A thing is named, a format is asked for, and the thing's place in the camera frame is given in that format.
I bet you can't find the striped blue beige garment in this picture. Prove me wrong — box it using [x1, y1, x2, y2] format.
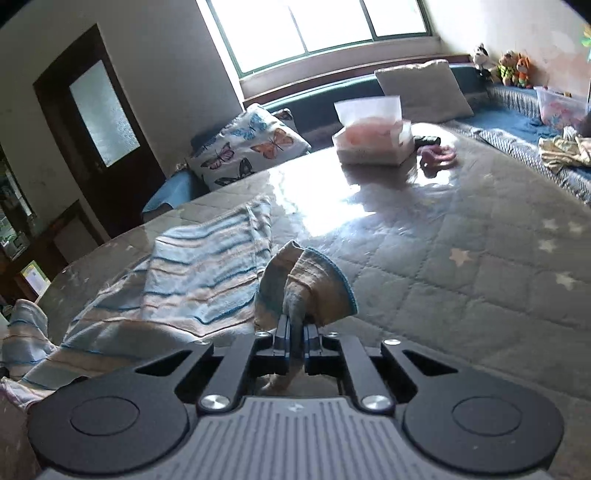
[1, 197, 358, 409]

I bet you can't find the black white plush toy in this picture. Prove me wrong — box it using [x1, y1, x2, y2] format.
[472, 44, 499, 83]

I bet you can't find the green framed window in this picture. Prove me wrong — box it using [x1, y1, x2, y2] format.
[205, 0, 432, 77]

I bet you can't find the dark wooden door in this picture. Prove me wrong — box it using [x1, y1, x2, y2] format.
[34, 25, 165, 237]

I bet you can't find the black remote control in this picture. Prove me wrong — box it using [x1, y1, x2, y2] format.
[414, 136, 441, 149]

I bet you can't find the white tissue box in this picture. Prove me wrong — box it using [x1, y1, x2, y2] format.
[332, 96, 415, 166]

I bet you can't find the beige cushion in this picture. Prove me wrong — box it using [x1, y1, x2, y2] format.
[375, 59, 474, 124]

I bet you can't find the clear plastic storage box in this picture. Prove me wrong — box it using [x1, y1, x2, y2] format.
[534, 86, 590, 130]

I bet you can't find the orange plush toy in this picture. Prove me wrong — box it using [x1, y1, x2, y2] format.
[514, 54, 533, 89]

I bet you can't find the yellow plush toy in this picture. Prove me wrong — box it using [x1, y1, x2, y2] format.
[498, 50, 520, 86]

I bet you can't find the yellow crumpled cloth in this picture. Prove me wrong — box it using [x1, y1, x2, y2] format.
[538, 126, 591, 174]

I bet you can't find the butterfly print pillow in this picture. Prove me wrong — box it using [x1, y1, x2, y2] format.
[187, 104, 311, 191]

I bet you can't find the quilted star table cover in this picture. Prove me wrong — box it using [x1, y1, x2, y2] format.
[40, 126, 590, 479]

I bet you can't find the dark wooden cabinet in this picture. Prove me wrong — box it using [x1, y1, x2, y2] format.
[1, 155, 104, 317]

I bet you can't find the pink cloth item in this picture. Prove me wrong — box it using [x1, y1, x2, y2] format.
[418, 145, 457, 169]

